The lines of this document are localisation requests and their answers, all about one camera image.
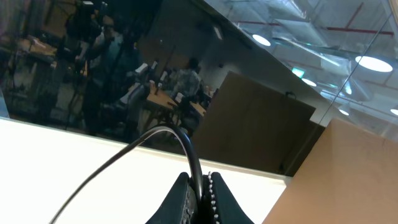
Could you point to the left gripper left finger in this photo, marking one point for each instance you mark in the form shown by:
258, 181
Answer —
179, 206

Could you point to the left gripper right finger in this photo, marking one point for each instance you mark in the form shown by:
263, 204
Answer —
219, 204

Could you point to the brown wooden board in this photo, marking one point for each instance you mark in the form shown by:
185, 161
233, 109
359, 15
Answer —
253, 126

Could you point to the background desk with equipment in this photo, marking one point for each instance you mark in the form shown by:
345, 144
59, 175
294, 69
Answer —
156, 97

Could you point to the person in background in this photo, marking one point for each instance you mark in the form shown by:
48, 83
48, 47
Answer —
186, 80

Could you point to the brown cardboard box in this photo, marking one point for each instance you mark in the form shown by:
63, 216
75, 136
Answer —
349, 176

